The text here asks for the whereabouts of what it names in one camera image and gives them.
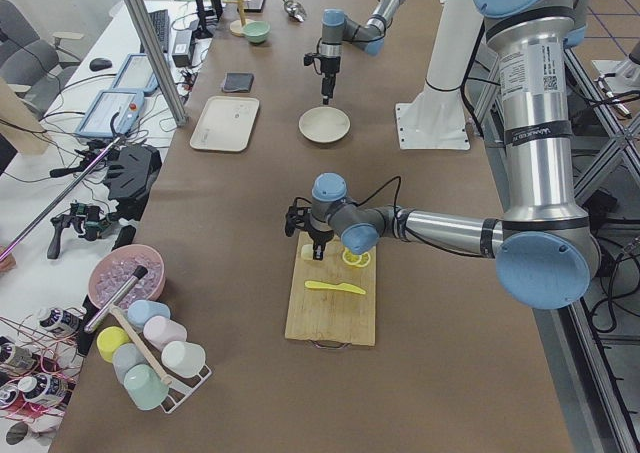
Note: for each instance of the black computer mouse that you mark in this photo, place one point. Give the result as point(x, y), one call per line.
point(100, 64)

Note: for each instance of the black keyboard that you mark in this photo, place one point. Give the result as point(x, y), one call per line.
point(161, 24)

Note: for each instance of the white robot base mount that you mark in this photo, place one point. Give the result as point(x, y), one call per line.
point(435, 119)

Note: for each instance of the grey cup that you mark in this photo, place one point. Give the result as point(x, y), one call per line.
point(125, 358)

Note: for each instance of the blue cup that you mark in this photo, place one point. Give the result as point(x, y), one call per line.
point(140, 311)

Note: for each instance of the teach pendant far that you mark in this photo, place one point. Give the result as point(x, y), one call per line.
point(136, 73)

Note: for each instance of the yellow plastic knife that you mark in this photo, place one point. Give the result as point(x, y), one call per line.
point(343, 287)

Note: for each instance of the lemon slice front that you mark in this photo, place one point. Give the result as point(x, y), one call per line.
point(356, 260)

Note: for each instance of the mint green cup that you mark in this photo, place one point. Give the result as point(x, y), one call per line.
point(145, 387)

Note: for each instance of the aluminium frame post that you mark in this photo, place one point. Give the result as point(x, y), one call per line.
point(147, 36)

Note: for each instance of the white cup rack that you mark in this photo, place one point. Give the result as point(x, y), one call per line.
point(181, 389)

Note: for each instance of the white steamed bun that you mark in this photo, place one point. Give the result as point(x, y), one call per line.
point(306, 252)

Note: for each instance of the white cup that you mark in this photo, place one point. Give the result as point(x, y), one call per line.
point(184, 358)

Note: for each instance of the teach pendant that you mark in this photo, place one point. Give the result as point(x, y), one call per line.
point(136, 73)
point(113, 111)

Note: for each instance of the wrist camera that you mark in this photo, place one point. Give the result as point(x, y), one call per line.
point(310, 59)
point(296, 217)

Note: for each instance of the mint green bowl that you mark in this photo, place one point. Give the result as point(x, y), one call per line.
point(256, 32)

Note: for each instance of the round cream plate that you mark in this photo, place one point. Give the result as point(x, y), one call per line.
point(324, 124)

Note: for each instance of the grey office chair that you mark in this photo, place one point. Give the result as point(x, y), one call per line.
point(30, 62)

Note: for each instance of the yellow cup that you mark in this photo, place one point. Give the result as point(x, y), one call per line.
point(109, 340)

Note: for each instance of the pink bowl with ice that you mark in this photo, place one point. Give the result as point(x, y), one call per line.
point(118, 266)

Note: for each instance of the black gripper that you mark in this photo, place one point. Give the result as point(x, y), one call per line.
point(329, 65)
point(318, 232)

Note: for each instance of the cream rabbit tray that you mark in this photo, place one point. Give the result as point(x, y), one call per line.
point(225, 124)

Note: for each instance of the grey folded cloth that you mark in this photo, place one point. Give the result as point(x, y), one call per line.
point(237, 82)

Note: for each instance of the teach pendant near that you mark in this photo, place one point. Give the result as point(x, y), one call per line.
point(113, 111)

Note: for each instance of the wooden mug tree stand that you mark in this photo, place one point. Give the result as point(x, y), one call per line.
point(237, 26)

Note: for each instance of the black device on desk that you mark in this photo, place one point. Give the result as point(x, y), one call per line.
point(130, 177)

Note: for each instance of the metal ice tongs handle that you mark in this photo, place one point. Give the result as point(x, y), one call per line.
point(139, 273)

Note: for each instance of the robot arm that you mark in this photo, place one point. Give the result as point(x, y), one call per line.
point(339, 28)
point(545, 254)

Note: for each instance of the metal scoop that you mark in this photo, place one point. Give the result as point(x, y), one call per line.
point(295, 10)

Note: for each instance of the wooden cutting board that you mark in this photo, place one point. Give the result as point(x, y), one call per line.
point(331, 317)

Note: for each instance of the pink cup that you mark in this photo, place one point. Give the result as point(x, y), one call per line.
point(159, 331)

